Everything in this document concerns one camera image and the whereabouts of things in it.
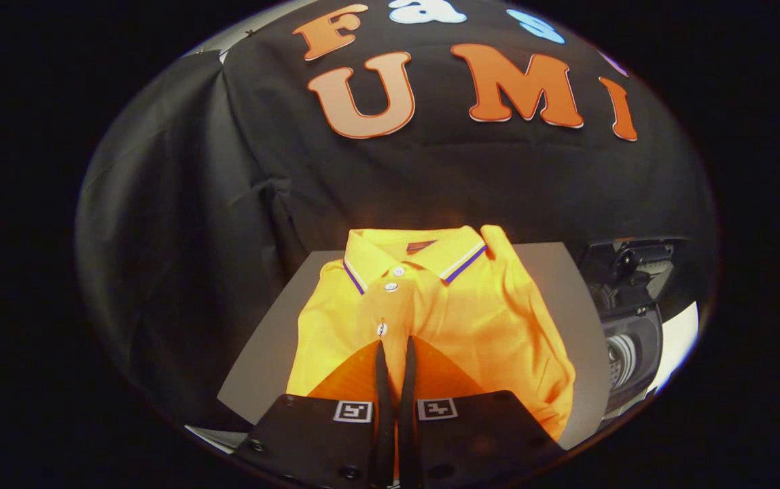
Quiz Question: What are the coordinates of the grey washing machine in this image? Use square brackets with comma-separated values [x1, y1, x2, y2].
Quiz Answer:
[579, 236, 693, 425]

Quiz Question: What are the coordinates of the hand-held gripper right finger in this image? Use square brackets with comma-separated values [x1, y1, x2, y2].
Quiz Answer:
[398, 336, 565, 489]

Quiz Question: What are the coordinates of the orange polo shirt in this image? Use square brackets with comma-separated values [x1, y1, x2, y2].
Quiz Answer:
[286, 224, 576, 442]

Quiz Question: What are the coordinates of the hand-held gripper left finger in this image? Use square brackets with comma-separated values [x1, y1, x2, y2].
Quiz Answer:
[235, 340, 396, 489]

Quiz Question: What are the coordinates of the white panel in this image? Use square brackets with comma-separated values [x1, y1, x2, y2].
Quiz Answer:
[660, 302, 701, 396]

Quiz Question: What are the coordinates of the black backdrop cloth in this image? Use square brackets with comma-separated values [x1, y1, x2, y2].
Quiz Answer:
[76, 0, 717, 435]

